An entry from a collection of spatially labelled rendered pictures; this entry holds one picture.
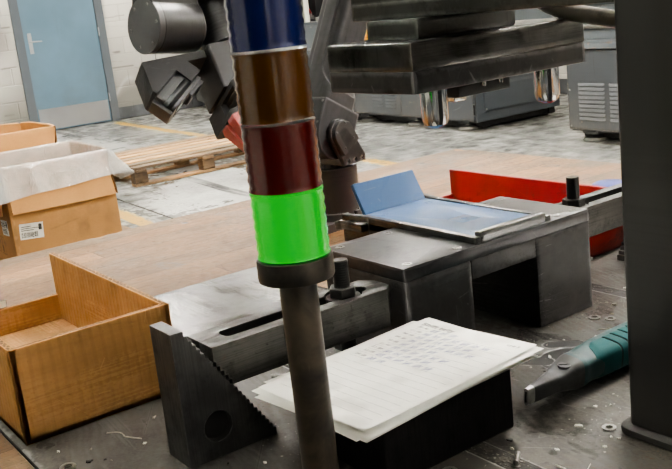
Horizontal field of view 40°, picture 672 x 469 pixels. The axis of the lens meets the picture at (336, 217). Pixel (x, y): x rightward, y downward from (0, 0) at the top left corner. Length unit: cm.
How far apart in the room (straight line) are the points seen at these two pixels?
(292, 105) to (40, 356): 30
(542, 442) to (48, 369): 34
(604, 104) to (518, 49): 596
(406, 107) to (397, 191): 753
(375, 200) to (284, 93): 39
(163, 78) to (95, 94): 1099
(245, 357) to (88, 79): 1137
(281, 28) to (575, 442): 31
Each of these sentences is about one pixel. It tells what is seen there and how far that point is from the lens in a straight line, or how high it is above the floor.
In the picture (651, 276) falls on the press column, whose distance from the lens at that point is 56.
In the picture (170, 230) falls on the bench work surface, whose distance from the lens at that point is 127.
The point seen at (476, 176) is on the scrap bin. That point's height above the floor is 96.
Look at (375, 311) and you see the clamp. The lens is 66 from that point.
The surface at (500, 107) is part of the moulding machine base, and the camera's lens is 784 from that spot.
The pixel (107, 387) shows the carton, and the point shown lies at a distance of 70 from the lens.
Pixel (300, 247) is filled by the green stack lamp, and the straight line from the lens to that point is 46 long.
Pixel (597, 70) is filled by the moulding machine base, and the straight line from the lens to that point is 668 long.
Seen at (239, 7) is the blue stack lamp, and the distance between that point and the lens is 45.
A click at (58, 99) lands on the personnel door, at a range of 1183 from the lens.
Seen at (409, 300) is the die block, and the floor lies 96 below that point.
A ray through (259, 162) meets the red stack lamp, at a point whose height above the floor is 110.
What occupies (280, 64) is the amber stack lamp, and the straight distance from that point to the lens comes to 45.
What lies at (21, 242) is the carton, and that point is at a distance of 420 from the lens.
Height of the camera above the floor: 118
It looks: 13 degrees down
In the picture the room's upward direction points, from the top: 6 degrees counter-clockwise
